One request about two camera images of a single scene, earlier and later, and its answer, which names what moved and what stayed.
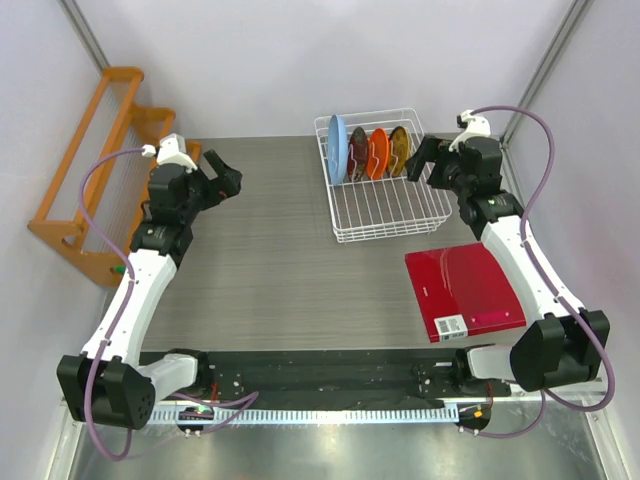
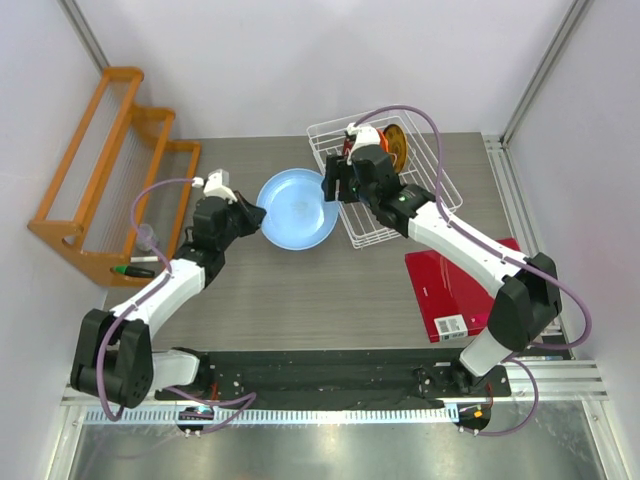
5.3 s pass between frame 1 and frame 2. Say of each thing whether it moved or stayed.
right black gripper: moved
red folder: stayed
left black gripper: moved
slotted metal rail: stayed
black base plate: stayed
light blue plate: moved
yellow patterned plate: stayed
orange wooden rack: stayed
